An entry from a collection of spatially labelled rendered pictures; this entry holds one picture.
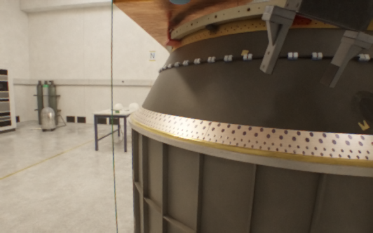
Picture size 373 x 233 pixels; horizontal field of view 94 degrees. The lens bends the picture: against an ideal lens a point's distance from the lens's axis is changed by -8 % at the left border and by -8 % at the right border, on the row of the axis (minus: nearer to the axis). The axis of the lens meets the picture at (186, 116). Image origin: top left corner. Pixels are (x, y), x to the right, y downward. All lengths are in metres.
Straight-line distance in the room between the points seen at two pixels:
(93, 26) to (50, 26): 1.77
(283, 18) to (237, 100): 0.43
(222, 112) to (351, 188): 0.46
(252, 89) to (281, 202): 0.39
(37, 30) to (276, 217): 9.21
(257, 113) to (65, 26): 8.15
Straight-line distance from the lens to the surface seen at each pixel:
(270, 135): 0.65
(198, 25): 1.04
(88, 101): 7.65
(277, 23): 0.35
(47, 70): 8.75
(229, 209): 0.76
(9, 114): 7.72
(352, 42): 0.43
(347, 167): 0.66
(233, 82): 0.77
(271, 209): 0.72
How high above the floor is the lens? 1.34
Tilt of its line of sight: 7 degrees down
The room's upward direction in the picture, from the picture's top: 2 degrees clockwise
